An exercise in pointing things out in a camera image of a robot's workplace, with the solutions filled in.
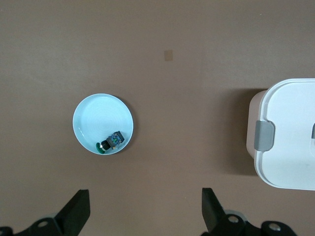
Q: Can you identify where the green push-button switch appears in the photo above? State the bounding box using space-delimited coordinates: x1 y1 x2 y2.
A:
95 131 126 154

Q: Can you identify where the light blue round plate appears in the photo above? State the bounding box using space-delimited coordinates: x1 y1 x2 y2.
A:
72 93 135 155

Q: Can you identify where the white lidded box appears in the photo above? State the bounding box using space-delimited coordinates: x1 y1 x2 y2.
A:
246 78 315 190

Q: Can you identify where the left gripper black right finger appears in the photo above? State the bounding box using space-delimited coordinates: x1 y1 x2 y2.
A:
201 187 300 236

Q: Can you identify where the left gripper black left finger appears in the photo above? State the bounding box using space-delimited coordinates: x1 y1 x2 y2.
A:
0 189 91 236

